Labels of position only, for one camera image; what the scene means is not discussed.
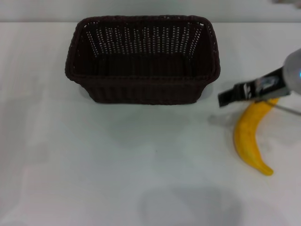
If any yellow banana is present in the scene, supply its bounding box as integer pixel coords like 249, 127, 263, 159
233, 97, 280, 176

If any dark brown woven basket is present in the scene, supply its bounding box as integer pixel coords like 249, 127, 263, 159
64, 15, 222, 105

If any thin grey cable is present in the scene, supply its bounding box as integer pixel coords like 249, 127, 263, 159
256, 98, 301, 116

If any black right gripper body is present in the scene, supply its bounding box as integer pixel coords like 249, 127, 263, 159
248, 66, 290, 100

